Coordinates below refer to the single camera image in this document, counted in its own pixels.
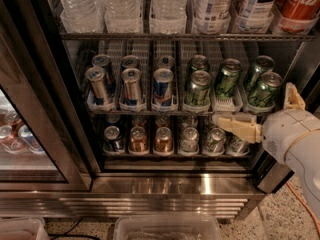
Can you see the red cola bottle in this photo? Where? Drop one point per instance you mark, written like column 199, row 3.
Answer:
column 295, row 16

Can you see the silver green can bottom right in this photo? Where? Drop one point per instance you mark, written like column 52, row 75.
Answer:
column 238, row 145

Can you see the silver blue can front middle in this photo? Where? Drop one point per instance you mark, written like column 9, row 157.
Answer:
column 132, row 88

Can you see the clear plastic bin centre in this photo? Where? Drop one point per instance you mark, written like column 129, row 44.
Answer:
column 170, row 226

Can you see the clear water bottle middle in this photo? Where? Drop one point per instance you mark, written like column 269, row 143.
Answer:
column 123, row 16

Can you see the open fridge door right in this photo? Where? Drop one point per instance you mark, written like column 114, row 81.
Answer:
column 273, row 177

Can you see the copper can bottom left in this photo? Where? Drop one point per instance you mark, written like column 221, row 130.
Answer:
column 138, row 139

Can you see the wire shelf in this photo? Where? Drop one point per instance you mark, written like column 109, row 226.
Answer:
column 149, row 112
column 189, row 37

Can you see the clear water bottle right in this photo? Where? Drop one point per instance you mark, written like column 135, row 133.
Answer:
column 168, row 16

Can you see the clear water bottle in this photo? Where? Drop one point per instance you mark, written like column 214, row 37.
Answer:
column 168, row 16
column 123, row 16
column 80, row 16

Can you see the clear plastic bin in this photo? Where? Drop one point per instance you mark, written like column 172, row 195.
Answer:
column 170, row 226
column 23, row 229

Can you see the silver blue can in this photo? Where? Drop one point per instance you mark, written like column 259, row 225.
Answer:
column 129, row 61
column 104, row 62
column 132, row 88
column 97, row 80

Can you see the silver green can bottom left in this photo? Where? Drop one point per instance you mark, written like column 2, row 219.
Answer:
column 189, row 140

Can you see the green can middle lane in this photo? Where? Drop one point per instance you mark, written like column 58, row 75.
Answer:
column 227, row 78

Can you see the silver green can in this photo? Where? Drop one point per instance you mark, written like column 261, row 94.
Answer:
column 189, row 140
column 238, row 145
column 214, row 141

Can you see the labelled bottle blue white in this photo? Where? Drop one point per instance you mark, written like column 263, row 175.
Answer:
column 211, row 16

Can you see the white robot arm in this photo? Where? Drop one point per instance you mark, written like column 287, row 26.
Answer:
column 291, row 136

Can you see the silver blue can back left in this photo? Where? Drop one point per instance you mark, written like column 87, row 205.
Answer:
column 104, row 62

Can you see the labelled bottle white black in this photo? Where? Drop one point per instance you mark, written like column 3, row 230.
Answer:
column 254, row 16

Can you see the glass fridge door left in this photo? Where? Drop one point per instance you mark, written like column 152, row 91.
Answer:
column 36, row 155

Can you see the copper can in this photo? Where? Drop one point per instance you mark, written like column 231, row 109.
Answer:
column 163, row 140
column 138, row 139

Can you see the silver green can bottom middle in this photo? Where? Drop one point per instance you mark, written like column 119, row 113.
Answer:
column 214, row 141

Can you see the blue energy can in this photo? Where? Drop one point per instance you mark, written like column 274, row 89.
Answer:
column 166, row 62
column 162, row 87

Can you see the dark can bottom shelf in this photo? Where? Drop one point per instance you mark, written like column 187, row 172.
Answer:
column 113, row 139

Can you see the steel fridge base grille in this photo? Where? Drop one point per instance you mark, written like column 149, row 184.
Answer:
column 113, row 197

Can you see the blue energy can back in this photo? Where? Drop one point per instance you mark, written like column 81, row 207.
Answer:
column 166, row 62

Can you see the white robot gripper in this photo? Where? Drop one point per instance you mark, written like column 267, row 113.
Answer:
column 289, row 130

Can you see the blue energy can front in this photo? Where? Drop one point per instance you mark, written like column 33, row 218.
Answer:
column 162, row 87

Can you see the silver blue can front left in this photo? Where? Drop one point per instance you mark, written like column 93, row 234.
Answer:
column 97, row 80

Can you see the clear water bottle left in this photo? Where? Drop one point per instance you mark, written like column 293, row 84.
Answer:
column 80, row 16

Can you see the middle wire shelf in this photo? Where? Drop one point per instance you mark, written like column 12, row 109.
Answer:
column 149, row 112

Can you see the top wire shelf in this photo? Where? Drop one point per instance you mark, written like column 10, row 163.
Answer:
column 189, row 37

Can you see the clear plastic bin left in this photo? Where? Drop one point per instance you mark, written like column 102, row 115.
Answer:
column 23, row 229

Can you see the copper can bottom right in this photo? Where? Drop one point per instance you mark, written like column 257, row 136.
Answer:
column 163, row 140

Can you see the silver blue can back middle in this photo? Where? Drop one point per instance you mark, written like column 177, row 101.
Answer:
column 129, row 61

